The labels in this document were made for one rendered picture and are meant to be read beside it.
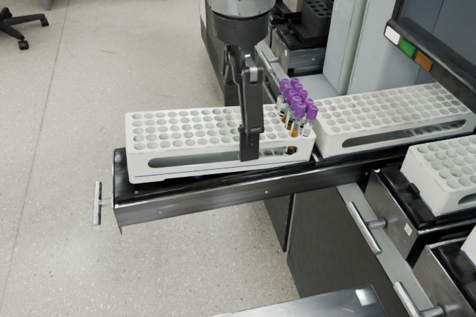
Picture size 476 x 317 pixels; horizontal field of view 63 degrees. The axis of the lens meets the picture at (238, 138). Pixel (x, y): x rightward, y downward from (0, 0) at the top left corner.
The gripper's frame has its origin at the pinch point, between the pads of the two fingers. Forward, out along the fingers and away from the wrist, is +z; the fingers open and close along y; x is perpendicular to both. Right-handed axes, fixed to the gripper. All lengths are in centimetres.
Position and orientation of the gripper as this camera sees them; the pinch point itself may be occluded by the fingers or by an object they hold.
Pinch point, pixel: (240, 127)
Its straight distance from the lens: 64.0
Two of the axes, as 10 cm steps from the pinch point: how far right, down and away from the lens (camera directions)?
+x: 9.7, -1.6, 1.8
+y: 2.4, 6.3, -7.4
